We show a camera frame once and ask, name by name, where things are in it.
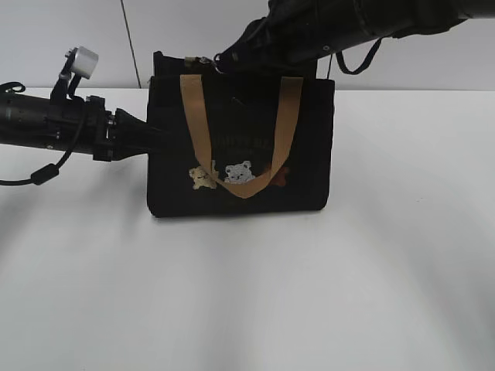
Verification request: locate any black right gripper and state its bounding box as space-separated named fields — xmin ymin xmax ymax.
xmin=214 ymin=1 xmax=371 ymax=73

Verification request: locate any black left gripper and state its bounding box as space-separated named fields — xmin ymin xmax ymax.
xmin=92 ymin=96 xmax=169 ymax=162

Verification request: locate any silver zipper pull with ring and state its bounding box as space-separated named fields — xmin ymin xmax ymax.
xmin=198 ymin=56 xmax=222 ymax=73

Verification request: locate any black canvas tote bag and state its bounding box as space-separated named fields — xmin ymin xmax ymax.
xmin=147 ymin=52 xmax=335 ymax=218

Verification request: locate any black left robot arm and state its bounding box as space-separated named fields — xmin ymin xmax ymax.
xmin=1 ymin=82 xmax=168 ymax=162

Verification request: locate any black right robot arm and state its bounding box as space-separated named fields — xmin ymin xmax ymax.
xmin=213 ymin=0 xmax=494 ymax=75

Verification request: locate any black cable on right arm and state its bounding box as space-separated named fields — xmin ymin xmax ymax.
xmin=334 ymin=37 xmax=384 ymax=74

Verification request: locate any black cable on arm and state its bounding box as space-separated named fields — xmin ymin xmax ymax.
xmin=334 ymin=37 xmax=384 ymax=74
xmin=0 ymin=75 xmax=84 ymax=186

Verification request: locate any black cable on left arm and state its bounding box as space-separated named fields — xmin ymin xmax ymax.
xmin=0 ymin=75 xmax=84 ymax=186

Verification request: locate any silver wrist camera on left arm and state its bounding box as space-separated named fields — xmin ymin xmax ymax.
xmin=60 ymin=46 xmax=99 ymax=80

